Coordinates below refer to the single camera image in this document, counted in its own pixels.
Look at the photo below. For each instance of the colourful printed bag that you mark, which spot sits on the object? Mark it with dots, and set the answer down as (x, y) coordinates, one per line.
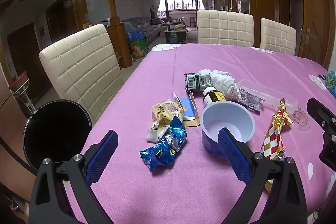
(137, 45)

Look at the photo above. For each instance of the pink floral tablecloth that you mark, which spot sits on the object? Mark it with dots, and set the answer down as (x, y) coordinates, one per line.
(162, 77)

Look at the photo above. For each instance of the clear plastic lid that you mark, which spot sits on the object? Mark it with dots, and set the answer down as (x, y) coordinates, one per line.
(302, 117)

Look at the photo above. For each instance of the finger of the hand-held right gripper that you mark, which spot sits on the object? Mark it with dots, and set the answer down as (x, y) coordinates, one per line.
(321, 111)

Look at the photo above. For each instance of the yellow white snack bag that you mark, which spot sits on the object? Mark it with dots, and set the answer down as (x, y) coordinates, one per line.
(160, 116)

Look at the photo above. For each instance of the red yellow checkered wrapper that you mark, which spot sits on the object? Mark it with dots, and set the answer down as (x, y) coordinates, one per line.
(273, 134)

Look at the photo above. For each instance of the cream quilted dining chair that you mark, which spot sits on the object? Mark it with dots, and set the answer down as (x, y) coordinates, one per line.
(225, 27)
(78, 66)
(278, 35)

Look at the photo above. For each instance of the white metal stand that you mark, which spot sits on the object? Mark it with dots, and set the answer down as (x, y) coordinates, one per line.
(25, 100)

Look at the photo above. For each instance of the teal patterned item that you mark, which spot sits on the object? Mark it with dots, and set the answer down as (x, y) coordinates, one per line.
(332, 82)

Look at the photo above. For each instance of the coffee table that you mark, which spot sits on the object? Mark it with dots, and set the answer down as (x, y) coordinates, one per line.
(176, 32)

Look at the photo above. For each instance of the silver blister pack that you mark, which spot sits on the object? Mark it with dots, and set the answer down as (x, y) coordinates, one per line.
(250, 102)

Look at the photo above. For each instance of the wooden stool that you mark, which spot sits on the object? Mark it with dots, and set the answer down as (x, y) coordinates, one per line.
(193, 22)

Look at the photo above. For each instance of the green white carton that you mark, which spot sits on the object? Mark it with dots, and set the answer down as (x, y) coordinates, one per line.
(197, 81)

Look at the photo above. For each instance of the grey sofa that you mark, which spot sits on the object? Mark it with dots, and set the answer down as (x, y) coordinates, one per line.
(149, 29)

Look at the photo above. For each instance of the brown medicine bottle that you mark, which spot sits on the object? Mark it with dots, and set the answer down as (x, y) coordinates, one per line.
(214, 96)

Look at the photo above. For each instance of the red basin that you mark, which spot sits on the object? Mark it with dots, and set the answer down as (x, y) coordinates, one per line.
(19, 77)

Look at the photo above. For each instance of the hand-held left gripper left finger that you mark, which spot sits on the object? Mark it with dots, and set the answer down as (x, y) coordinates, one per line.
(101, 158)

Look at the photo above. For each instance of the blue foil wrapper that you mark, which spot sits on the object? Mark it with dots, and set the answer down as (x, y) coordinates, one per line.
(170, 140)

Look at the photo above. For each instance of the blue plastic cup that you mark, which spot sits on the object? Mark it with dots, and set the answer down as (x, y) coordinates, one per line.
(228, 116)

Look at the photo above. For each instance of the dark wooden door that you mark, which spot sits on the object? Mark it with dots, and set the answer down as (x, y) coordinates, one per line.
(26, 56)

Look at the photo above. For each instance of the black round trash bin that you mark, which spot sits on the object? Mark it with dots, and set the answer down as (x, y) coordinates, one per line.
(57, 129)

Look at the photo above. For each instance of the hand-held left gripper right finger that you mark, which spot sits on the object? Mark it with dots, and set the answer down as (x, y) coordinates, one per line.
(232, 155)

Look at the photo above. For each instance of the crumpled white plastic bag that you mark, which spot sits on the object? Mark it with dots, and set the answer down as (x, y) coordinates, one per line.
(225, 85)

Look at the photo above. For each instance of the clear plastic container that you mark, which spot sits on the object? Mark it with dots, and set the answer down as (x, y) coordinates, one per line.
(262, 90)

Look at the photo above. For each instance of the blue and tan packet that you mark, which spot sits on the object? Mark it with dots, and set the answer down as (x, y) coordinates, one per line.
(189, 108)

